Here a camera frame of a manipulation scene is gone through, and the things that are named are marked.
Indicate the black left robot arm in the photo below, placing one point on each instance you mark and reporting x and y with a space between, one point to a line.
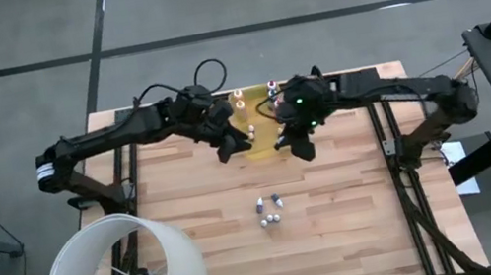
114 132

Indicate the black frame clamp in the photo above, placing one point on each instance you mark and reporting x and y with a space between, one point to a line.
83 201
136 101
315 70

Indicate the yellow translucent plastic tray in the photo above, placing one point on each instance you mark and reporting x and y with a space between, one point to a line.
264 146

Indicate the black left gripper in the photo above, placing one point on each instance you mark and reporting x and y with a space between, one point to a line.
201 112

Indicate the white paper sheet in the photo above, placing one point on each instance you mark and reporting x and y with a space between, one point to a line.
456 154

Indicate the black stand beam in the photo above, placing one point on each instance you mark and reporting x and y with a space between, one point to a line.
484 157

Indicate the dark red large dropper bottle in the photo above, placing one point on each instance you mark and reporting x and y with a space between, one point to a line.
272 85

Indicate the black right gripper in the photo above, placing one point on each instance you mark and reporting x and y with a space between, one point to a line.
307 102

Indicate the orange large dropper bottle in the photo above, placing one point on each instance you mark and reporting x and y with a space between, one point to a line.
237 94
240 107

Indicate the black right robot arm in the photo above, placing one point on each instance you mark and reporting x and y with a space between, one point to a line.
392 85

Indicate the small purple dropper bottle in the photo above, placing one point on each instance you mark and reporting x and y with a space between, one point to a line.
260 205

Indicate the small white-capped dropper bottle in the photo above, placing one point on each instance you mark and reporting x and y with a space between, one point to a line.
251 136
282 140
276 217
270 218
264 222
251 129

